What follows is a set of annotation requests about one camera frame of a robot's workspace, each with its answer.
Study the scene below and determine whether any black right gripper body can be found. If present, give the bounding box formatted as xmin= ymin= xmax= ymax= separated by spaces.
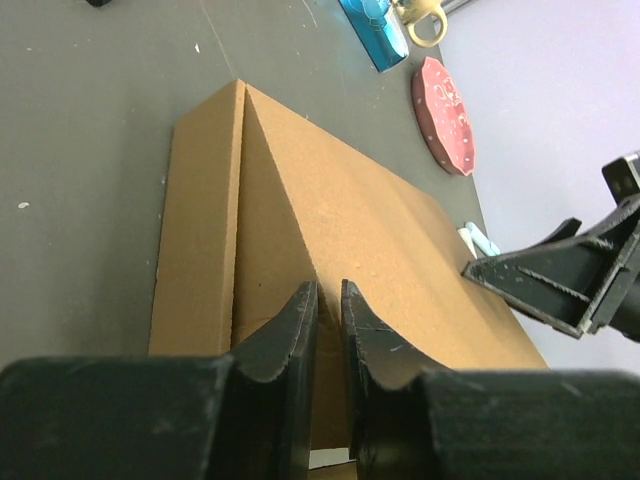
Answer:
xmin=596 ymin=150 xmax=639 ymax=343

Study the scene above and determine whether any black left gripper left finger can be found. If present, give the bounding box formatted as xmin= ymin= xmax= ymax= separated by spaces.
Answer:
xmin=1 ymin=282 xmax=318 ymax=479

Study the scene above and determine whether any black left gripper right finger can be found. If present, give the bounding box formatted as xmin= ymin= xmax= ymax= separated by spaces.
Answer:
xmin=341 ymin=280 xmax=639 ymax=479

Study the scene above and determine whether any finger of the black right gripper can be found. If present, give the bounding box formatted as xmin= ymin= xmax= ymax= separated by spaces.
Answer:
xmin=463 ymin=209 xmax=620 ymax=338

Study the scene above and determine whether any brown cardboard box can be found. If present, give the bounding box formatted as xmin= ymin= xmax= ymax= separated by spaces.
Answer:
xmin=149 ymin=81 xmax=546 ymax=449

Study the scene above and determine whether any light blue marker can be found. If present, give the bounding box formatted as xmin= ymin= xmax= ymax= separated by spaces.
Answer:
xmin=457 ymin=222 xmax=500 ymax=258

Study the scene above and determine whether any pink dotted plate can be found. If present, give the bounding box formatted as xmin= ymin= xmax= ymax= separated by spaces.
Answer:
xmin=411 ymin=57 xmax=476 ymax=177

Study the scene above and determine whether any beige ceramic mug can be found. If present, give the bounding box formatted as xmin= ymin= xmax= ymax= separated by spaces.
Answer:
xmin=391 ymin=0 xmax=448 ymax=48

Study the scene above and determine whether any blue toothbrush package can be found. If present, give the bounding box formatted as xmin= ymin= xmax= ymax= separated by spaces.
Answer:
xmin=339 ymin=0 xmax=409 ymax=73

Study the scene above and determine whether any black pink highlighter pen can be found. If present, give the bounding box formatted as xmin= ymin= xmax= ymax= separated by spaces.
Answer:
xmin=86 ymin=0 xmax=112 ymax=8

